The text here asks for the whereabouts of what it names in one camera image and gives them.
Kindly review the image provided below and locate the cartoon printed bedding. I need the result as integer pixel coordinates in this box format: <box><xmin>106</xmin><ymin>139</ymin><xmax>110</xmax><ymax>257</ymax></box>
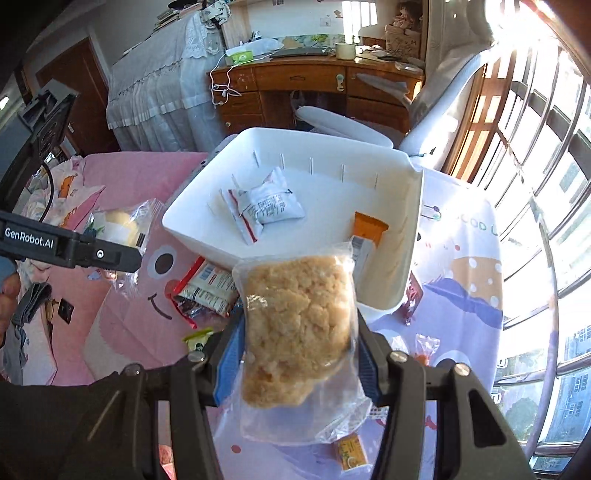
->
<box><xmin>25</xmin><ymin>156</ymin><xmax>105</xmax><ymax>227</ymax></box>

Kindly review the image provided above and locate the green yellow snack packet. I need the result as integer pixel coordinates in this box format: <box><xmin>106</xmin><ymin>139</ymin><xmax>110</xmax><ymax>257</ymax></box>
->
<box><xmin>182</xmin><ymin>328</ymin><xmax>215</xmax><ymax>356</ymax></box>

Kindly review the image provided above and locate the clear yellow cake packet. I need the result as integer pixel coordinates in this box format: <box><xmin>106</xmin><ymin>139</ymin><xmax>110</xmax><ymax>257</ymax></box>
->
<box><xmin>88</xmin><ymin>199</ymin><xmax>164</xmax><ymax>296</ymax></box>

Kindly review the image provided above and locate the white lace cloth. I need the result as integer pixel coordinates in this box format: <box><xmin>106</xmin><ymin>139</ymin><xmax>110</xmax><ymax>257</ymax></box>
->
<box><xmin>106</xmin><ymin>14</ymin><xmax>227</xmax><ymax>153</ymax></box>

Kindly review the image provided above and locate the person's left hand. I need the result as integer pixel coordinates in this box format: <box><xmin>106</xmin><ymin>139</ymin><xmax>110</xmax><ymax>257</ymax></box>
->
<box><xmin>0</xmin><ymin>272</ymin><xmax>21</xmax><ymax>342</ymax></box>

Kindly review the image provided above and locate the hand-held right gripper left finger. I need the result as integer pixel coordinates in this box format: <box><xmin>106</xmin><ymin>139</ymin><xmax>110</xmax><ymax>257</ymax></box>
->
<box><xmin>60</xmin><ymin>311</ymin><xmax>247</xmax><ymax>480</ymax></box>

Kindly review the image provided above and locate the wooden door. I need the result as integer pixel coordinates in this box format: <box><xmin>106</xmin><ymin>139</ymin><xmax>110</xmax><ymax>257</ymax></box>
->
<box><xmin>34</xmin><ymin>37</ymin><xmax>121</xmax><ymax>155</ymax></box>

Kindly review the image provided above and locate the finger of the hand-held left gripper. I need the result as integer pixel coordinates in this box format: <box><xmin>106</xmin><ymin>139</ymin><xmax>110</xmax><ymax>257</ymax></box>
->
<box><xmin>74</xmin><ymin>233</ymin><xmax>143</xmax><ymax>274</ymax></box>

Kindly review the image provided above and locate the metal window grille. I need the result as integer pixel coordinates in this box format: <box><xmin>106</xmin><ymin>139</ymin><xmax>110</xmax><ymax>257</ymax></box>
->
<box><xmin>462</xmin><ymin>28</ymin><xmax>591</xmax><ymax>472</ymax></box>

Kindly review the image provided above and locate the white red-edged snack packet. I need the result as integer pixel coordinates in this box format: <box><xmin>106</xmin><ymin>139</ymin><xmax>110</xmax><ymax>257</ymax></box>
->
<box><xmin>173</xmin><ymin>256</ymin><xmax>241</xmax><ymax>319</ymax></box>

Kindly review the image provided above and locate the grey cloth strap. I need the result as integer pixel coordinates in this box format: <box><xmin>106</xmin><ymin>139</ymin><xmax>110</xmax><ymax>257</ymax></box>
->
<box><xmin>10</xmin><ymin>281</ymin><xmax>54</xmax><ymax>340</ymax></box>

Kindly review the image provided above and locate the clear puffed rice snack bag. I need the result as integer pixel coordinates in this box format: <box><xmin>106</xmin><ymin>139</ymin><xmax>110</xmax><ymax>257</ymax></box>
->
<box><xmin>231</xmin><ymin>242</ymin><xmax>375</xmax><ymax>446</ymax></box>

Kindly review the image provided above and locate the white red-striped snack packet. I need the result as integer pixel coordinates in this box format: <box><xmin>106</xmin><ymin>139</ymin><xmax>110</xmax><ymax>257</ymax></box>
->
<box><xmin>220</xmin><ymin>188</ymin><xmax>259</xmax><ymax>245</ymax></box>

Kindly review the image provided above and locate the white pillow snack packet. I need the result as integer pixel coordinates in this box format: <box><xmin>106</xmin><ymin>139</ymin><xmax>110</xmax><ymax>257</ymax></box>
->
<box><xmin>238</xmin><ymin>167</ymin><xmax>306</xmax><ymax>226</ymax></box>

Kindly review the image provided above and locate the dark red snack packet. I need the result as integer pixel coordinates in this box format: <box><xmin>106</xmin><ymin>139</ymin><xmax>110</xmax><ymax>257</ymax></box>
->
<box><xmin>402</xmin><ymin>272</ymin><xmax>423</xmax><ymax>326</ymax></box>

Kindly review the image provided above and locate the white plastic bin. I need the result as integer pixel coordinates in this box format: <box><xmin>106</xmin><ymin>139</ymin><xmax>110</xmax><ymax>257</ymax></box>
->
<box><xmin>161</xmin><ymin>127</ymin><xmax>426</xmax><ymax>310</ymax></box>

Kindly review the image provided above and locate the wooden desk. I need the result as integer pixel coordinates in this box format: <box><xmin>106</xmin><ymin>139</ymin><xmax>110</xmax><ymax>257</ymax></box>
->
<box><xmin>208</xmin><ymin>53</ymin><xmax>426</xmax><ymax>134</ymax></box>

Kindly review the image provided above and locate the white office chair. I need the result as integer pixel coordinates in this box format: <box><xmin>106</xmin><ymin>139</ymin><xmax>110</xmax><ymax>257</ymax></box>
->
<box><xmin>295</xmin><ymin>46</ymin><xmax>490</xmax><ymax>158</ymax></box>

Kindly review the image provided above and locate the pink blanket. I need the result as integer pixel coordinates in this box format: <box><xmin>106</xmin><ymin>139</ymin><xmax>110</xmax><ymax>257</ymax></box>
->
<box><xmin>46</xmin><ymin>152</ymin><xmax>208</xmax><ymax>386</ymax></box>

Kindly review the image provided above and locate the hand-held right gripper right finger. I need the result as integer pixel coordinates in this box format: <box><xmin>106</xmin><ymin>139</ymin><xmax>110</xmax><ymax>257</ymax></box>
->
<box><xmin>355</xmin><ymin>309</ymin><xmax>536</xmax><ymax>480</ymax></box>

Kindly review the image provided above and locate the yellow orange snack packet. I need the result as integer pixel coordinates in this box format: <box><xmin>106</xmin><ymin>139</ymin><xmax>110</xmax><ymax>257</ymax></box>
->
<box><xmin>333</xmin><ymin>434</ymin><xmax>372</xmax><ymax>474</ymax></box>

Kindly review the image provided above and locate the white charger cable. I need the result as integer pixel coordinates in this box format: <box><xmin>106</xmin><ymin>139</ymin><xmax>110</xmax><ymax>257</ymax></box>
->
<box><xmin>210</xmin><ymin>46</ymin><xmax>243</xmax><ymax>108</ymax></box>

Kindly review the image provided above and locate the white printed snack packet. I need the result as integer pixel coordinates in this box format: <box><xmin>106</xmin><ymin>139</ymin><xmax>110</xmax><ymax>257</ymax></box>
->
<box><xmin>348</xmin><ymin>235</ymin><xmax>376</xmax><ymax>282</ymax></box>

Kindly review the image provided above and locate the clear wrapped candy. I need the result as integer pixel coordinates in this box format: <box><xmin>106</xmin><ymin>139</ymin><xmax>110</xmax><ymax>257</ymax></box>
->
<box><xmin>412</xmin><ymin>333</ymin><xmax>441</xmax><ymax>367</ymax></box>

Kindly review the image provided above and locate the black cable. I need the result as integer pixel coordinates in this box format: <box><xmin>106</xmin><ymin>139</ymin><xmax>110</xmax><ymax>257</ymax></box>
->
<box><xmin>39</xmin><ymin>161</ymin><xmax>58</xmax><ymax>224</ymax></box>

